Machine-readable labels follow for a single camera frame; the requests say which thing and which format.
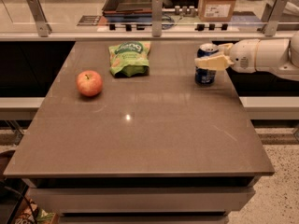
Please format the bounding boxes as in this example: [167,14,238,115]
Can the right metal glass bracket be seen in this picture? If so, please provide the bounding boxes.
[262,0,289,36]

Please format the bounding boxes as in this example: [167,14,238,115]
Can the green chip bag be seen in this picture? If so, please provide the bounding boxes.
[108,41,151,77]

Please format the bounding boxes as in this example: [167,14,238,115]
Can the metal glass bracket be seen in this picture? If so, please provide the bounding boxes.
[151,0,163,37]
[26,0,51,37]
[262,0,289,36]

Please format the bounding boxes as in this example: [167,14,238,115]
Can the middle metal glass bracket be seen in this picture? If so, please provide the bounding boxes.
[151,0,163,37]

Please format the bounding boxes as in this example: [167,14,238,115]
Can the snack box on floor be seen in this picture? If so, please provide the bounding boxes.
[12,199,59,224]

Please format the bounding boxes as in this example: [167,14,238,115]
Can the white table drawer base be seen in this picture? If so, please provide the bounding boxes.
[25,179,255,224]

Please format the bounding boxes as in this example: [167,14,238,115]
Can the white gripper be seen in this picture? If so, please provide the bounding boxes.
[194,39,260,73]

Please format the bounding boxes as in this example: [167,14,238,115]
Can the orange framed dark tray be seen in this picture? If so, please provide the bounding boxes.
[102,0,152,15]

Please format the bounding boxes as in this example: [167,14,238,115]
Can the glass barrier panel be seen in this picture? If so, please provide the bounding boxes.
[0,0,299,35]

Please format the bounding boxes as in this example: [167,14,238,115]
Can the blue pepsi can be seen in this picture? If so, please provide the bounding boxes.
[195,43,219,85]

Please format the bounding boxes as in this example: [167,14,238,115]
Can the left metal glass bracket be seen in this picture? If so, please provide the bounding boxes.
[26,0,51,37]

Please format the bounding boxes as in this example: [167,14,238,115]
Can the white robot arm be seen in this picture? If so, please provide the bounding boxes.
[194,32,299,81]

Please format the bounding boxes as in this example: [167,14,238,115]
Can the brown cardboard box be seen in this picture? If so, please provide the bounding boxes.
[198,0,236,21]

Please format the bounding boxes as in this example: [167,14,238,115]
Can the red apple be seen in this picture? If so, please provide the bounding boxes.
[76,70,103,97]

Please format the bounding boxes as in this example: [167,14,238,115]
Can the black cable on floor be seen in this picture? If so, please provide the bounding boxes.
[0,184,39,224]

